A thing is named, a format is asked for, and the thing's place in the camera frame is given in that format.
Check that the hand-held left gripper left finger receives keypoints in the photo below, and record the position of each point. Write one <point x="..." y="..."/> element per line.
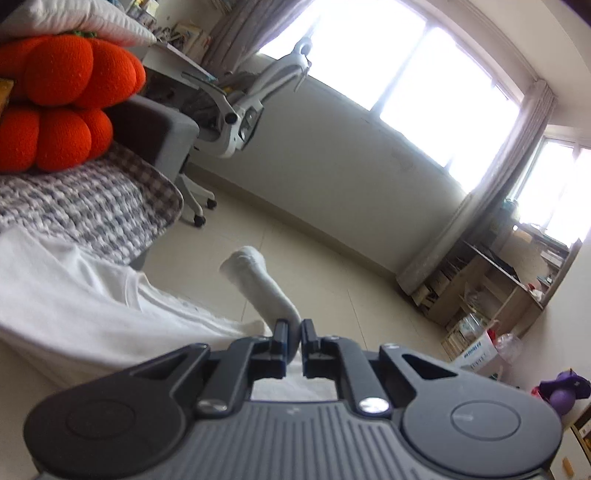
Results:
<point x="279" y="350"/>

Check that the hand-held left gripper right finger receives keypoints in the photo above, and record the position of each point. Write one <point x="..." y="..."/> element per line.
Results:
<point x="311" y="355"/>

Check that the white T-shirt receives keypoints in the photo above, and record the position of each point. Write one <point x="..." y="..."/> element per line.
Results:
<point x="83" y="300"/>

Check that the white carton with blue print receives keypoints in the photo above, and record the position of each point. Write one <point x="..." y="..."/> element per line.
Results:
<point x="478" y="353"/>

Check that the wooden shelf unit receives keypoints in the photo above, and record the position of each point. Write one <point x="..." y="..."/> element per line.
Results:
<point x="489" y="286"/>

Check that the clear plastic bag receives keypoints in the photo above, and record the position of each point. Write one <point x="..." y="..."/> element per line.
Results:
<point x="508" y="348"/>

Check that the grey checked quilted blanket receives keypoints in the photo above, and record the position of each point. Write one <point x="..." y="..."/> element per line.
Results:
<point x="92" y="203"/>

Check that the white office chair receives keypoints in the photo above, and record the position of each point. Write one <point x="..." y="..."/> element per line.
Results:
<point x="231" y="115"/>

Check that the grey patterned curtain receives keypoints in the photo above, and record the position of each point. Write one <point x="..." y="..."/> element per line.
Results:
<point x="249" y="32"/>
<point x="489" y="184"/>

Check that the grey sofa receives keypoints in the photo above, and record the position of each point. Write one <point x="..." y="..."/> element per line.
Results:
<point x="147" y="134"/>

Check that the purple plush toy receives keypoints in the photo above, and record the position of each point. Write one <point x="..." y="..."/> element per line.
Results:
<point x="568" y="387"/>

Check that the large window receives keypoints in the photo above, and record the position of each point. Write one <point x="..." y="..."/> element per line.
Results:
<point x="415" y="78"/>

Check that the small window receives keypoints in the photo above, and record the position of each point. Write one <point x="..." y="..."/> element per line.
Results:
<point x="558" y="189"/>

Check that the orange tomato plush cushion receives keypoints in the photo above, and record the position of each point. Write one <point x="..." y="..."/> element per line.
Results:
<point x="55" y="138"/>
<point x="69" y="69"/>

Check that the white desk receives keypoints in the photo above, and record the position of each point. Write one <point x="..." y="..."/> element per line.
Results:
<point x="171" y="60"/>

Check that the white pillow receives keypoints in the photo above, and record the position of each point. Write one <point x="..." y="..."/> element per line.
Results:
<point x="78" y="18"/>

